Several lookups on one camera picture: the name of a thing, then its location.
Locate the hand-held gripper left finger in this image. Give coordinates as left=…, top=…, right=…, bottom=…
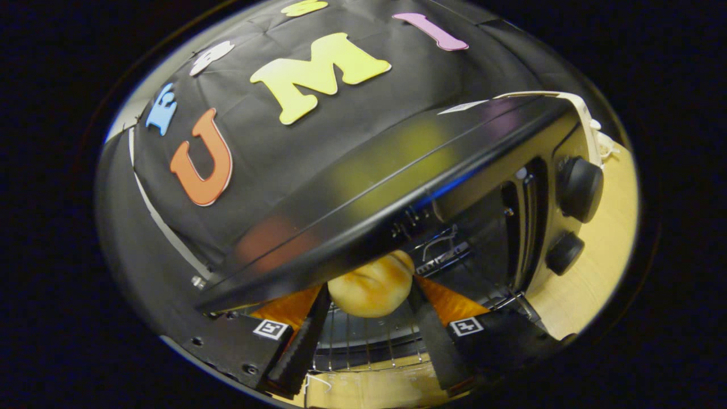
left=162, top=283, right=333, bottom=399

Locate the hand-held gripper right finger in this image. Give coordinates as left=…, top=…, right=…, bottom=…
left=410, top=276, right=569, bottom=398

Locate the round golden bread bun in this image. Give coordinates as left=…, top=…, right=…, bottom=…
left=327, top=250, right=415, bottom=319

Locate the black toaster oven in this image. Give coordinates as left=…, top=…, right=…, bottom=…
left=193, top=94, right=605, bottom=375

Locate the white toaster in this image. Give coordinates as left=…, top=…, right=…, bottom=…
left=494, top=90, right=604, bottom=166

